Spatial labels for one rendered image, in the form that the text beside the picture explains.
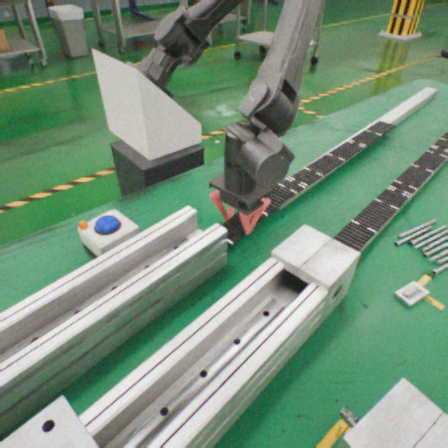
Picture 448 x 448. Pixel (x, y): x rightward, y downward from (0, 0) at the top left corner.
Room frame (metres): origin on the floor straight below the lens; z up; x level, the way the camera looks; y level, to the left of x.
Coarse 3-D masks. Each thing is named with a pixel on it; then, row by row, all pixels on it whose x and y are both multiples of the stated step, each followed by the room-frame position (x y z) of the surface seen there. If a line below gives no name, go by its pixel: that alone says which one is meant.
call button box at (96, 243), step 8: (120, 216) 0.51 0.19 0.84; (88, 224) 0.49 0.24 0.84; (120, 224) 0.49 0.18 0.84; (128, 224) 0.49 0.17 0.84; (80, 232) 0.47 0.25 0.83; (88, 232) 0.47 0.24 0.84; (96, 232) 0.47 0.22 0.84; (104, 232) 0.46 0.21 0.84; (112, 232) 0.46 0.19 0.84; (120, 232) 0.47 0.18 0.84; (128, 232) 0.47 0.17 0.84; (136, 232) 0.48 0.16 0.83; (88, 240) 0.45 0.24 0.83; (96, 240) 0.45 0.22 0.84; (104, 240) 0.45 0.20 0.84; (112, 240) 0.45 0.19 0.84; (120, 240) 0.45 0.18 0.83; (88, 248) 0.47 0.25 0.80; (96, 248) 0.44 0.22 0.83; (104, 248) 0.43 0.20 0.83; (112, 248) 0.44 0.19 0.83; (96, 256) 0.45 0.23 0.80
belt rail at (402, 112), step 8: (432, 88) 1.32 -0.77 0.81; (416, 96) 1.23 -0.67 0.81; (424, 96) 1.23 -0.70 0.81; (432, 96) 1.28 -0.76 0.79; (408, 104) 1.16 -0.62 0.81; (416, 104) 1.16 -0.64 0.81; (424, 104) 1.23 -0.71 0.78; (392, 112) 1.09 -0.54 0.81; (400, 112) 1.09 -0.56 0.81; (408, 112) 1.11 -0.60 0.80; (376, 120) 1.02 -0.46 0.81; (384, 120) 1.02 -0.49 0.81; (392, 120) 1.02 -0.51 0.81; (400, 120) 1.07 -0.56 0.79; (352, 136) 0.91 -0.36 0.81; (328, 152) 0.82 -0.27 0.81; (336, 168) 0.78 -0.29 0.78; (312, 184) 0.70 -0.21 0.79; (304, 192) 0.68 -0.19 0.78; (288, 200) 0.63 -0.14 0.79; (280, 208) 0.61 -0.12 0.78
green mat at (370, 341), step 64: (320, 128) 1.03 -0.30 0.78; (192, 192) 0.68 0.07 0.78; (320, 192) 0.68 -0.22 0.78; (0, 256) 0.47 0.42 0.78; (64, 256) 0.47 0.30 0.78; (256, 256) 0.47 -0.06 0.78; (384, 256) 0.47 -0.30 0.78; (192, 320) 0.33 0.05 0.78; (384, 320) 0.33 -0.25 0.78; (320, 384) 0.23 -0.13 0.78; (384, 384) 0.23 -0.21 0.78
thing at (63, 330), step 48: (144, 240) 0.42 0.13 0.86; (192, 240) 0.42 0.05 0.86; (48, 288) 0.32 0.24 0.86; (96, 288) 0.35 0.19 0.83; (144, 288) 0.32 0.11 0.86; (192, 288) 0.38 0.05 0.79; (0, 336) 0.25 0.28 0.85; (48, 336) 0.24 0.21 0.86; (96, 336) 0.26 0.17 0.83; (0, 384) 0.18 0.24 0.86; (48, 384) 0.21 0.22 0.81; (0, 432) 0.16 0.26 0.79
